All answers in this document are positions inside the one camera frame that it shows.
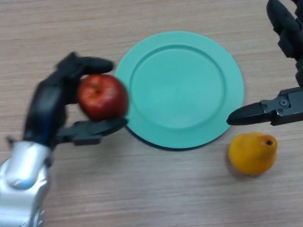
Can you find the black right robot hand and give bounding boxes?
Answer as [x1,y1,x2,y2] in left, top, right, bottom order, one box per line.
[226,0,303,126]

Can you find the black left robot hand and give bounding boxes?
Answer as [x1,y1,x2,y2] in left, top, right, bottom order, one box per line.
[22,52,129,151]

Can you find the red apple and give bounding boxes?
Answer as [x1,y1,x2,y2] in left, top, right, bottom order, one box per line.
[76,73,130,121]

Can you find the green round plate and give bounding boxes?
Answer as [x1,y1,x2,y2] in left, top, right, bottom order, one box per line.
[115,30,245,150]

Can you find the yellow pear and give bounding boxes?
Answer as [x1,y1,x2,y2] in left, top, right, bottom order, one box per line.
[228,132,278,176]

